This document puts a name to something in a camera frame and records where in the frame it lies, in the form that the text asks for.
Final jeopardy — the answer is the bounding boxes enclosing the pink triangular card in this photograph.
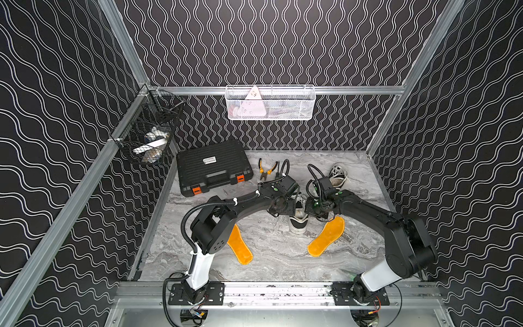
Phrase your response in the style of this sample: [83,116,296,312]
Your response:
[236,86,267,119]

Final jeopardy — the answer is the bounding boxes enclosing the yellow insole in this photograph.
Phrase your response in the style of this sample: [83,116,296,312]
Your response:
[227,225,253,265]
[307,216,345,258]

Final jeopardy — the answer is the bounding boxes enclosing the yellow handled pliers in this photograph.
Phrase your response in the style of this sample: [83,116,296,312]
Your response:
[258,158,279,181]

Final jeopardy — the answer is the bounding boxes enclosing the white wire wall basket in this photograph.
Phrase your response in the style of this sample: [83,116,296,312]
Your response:
[224,84,316,121]

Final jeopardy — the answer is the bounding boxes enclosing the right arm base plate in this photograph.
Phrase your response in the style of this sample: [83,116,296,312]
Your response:
[330,281,390,307]

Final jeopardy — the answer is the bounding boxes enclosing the white items in black basket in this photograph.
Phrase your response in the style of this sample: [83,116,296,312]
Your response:
[133,126,171,164]

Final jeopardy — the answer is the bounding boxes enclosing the black plastic tool case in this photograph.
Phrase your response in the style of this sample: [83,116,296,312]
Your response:
[177,139,254,198]

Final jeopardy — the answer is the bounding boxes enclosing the aluminium front rail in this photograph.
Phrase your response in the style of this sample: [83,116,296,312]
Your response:
[113,281,443,309]

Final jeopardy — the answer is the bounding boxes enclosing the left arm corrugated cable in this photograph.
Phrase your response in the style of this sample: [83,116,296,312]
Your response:
[179,191,262,250]

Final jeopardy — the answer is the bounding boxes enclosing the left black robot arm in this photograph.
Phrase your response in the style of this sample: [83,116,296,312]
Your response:
[181,175,300,292]

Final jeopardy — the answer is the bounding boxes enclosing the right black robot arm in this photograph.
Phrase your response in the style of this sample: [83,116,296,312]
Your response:
[305,177,437,298]

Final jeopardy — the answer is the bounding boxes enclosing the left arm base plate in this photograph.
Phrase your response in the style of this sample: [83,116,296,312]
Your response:
[168,281,226,306]

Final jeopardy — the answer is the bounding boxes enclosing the black wire wall basket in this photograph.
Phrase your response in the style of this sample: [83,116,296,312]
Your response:
[116,90,187,166]

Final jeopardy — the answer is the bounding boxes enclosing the black white sneaker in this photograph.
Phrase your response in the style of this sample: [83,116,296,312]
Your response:
[290,193,309,234]
[328,163,348,189]

